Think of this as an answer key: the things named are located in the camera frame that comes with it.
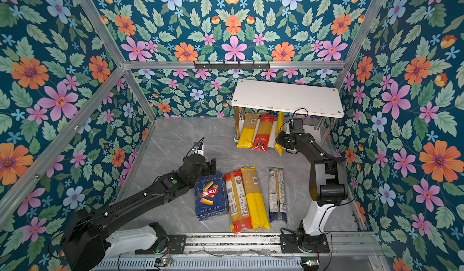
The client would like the narrow yellow spaghetti pack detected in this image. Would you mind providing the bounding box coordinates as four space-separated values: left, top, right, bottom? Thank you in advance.
274 112 285 156

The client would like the red spaghetti pack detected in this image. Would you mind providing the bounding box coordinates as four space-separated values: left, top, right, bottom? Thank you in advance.
252 114 275 152

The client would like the wide yellow spaghetti pack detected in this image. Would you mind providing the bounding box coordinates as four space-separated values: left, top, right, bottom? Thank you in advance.
237 113 260 149

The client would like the white-label clear spaghetti pack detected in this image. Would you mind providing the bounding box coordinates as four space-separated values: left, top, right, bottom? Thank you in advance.
268 167 287 223

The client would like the red-yellow labelled spaghetti pack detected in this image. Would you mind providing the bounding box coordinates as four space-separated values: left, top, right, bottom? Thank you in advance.
225 169 253 234

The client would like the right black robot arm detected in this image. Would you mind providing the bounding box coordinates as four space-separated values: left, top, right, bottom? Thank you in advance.
276 132 349 252

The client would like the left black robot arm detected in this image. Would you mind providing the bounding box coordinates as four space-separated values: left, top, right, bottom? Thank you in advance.
60 154 217 271

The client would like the blue Barilla pasta box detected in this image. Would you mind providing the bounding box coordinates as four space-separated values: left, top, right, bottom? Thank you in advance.
194 172 228 221

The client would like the white two-tier shelf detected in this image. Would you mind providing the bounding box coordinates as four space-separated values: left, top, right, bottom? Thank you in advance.
231 80 344 148

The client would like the yellow-ended spaghetti pack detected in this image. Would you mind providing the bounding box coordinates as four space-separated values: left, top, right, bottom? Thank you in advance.
240 167 270 230

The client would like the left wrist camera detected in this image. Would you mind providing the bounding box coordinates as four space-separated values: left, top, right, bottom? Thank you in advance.
192 140 204 156

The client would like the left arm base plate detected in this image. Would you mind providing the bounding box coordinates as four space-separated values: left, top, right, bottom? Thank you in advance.
135 235 187 255

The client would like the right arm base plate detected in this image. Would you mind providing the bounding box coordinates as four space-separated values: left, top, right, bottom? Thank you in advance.
280 232 331 254

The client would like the black hook rail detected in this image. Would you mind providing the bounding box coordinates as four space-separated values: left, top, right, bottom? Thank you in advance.
193 61 271 70

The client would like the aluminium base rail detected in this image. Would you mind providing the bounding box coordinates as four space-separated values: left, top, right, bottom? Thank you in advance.
104 232 384 259

